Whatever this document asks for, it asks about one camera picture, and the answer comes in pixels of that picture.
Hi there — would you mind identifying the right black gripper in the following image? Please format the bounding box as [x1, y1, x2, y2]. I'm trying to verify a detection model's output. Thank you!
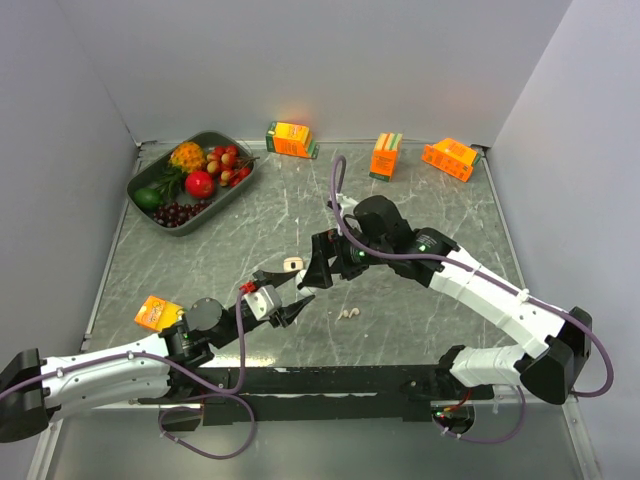
[303, 221, 392, 287]

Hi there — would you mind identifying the white earbud charging case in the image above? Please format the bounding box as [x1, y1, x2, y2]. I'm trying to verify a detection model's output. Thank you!
[295, 269, 316, 297]

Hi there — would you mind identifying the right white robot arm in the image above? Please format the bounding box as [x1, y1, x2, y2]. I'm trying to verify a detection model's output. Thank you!
[298, 195, 592, 405]

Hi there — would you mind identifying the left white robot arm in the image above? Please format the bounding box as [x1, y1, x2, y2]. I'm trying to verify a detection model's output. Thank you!
[1, 271, 316, 443]

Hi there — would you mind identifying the beige earbud charging case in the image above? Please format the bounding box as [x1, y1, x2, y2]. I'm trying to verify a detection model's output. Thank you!
[283, 257, 304, 272]

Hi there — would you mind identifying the grey fruit tray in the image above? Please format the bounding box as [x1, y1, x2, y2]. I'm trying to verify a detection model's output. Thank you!
[127, 131, 256, 237]

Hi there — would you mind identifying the orange sponge box back middle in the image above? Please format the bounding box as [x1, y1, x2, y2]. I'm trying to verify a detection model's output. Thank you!
[369, 132, 403, 182]

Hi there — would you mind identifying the orange sponge box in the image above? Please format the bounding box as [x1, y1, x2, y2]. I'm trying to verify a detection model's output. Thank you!
[421, 138, 481, 182]
[134, 296, 184, 332]
[369, 132, 403, 182]
[265, 121, 319, 159]

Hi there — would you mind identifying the orange sponge box front left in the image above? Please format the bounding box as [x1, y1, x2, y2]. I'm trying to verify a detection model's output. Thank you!
[134, 296, 184, 332]

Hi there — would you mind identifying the orange sponge box back left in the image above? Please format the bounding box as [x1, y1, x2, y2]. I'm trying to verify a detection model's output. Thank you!
[265, 121, 319, 159]

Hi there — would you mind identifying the red lychee bunch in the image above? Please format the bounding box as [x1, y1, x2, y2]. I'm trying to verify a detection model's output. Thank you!
[205, 145, 258, 187]

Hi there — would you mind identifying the dark grape bunch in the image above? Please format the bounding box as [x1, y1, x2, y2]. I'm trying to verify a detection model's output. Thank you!
[151, 200, 211, 229]

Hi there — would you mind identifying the red apple toy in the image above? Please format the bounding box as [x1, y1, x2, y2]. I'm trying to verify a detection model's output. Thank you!
[185, 171, 215, 199]

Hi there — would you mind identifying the green lime toy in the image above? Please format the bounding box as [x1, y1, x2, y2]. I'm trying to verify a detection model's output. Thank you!
[133, 187, 163, 211]

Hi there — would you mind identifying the orange pineapple toy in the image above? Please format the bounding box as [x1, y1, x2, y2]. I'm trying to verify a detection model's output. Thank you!
[169, 141, 207, 174]

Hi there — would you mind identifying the orange sponge box back right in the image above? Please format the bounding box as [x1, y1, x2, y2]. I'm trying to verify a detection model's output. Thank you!
[421, 138, 481, 182]

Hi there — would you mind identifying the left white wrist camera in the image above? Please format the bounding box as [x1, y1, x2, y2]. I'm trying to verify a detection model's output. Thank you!
[240, 282, 282, 321]

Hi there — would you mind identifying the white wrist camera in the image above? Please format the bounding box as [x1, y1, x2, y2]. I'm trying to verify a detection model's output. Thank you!
[240, 282, 282, 321]
[336, 193, 358, 217]

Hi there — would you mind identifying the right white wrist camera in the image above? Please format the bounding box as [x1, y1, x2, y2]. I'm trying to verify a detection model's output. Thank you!
[336, 193, 358, 217]

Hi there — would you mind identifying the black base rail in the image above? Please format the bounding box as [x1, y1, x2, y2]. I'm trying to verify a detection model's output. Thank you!
[137, 363, 496, 434]

